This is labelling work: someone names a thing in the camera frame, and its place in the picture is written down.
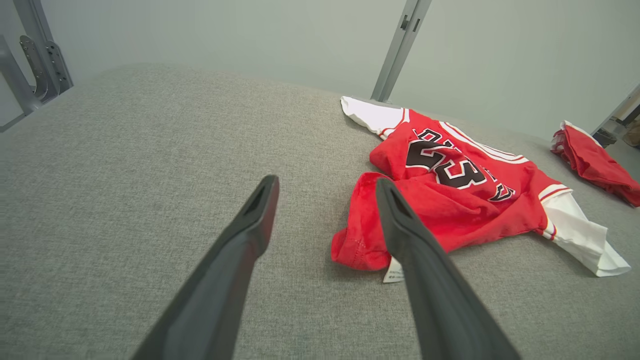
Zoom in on red Bulls 23 jersey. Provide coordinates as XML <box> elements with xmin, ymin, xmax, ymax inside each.
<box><xmin>330</xmin><ymin>96</ymin><xmax>632</xmax><ymax>284</ymax></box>

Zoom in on grey partition edge post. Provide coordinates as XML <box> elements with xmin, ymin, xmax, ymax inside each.
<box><xmin>590</xmin><ymin>82</ymin><xmax>640</xmax><ymax>149</ymax></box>

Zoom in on red shorts with white stripe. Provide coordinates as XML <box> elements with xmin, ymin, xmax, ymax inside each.
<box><xmin>550</xmin><ymin>120</ymin><xmax>640</xmax><ymax>209</ymax></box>

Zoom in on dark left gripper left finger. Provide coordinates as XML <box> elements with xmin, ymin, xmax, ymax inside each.
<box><xmin>131</xmin><ymin>175</ymin><xmax>280</xmax><ymax>360</ymax></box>

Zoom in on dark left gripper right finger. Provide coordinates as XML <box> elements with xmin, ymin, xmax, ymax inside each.
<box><xmin>375</xmin><ymin>178</ymin><xmax>523</xmax><ymax>360</ymax></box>

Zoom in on grey metal bracket frame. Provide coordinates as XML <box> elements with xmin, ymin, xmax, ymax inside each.
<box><xmin>0</xmin><ymin>0</ymin><xmax>75</xmax><ymax>134</ymax></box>

